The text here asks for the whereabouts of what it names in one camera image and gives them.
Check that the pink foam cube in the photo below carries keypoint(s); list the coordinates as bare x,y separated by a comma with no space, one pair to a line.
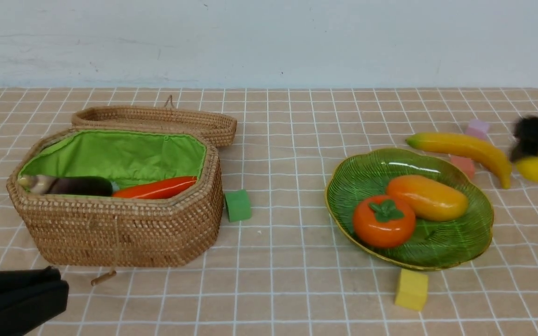
464,164

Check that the wooden basket toggle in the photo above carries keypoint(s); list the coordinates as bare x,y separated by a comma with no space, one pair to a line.
104,277

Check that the yellow toy banana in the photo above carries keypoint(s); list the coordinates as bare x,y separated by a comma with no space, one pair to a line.
485,153

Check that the yellow foam cube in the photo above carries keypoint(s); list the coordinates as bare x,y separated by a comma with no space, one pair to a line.
412,290

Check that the orange toy mango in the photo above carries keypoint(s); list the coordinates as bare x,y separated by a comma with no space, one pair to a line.
429,199

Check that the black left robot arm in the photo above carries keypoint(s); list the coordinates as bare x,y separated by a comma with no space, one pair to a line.
29,298

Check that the woven basket lid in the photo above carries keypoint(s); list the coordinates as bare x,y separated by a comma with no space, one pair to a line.
217,129

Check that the green glass plate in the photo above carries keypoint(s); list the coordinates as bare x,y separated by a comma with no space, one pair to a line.
433,246

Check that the woven wicker basket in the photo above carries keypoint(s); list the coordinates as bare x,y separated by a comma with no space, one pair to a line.
90,230

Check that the orange toy persimmon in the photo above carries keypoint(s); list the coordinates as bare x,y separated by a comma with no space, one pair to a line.
383,221

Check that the light purple foam cube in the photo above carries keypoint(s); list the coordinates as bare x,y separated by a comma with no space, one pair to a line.
478,129

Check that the purple toy eggplant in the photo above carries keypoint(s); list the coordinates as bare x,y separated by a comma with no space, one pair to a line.
78,185

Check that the green foam cube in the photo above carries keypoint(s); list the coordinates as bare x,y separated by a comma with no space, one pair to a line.
238,206

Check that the orange toy carrot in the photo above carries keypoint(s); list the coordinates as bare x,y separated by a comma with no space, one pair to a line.
163,189

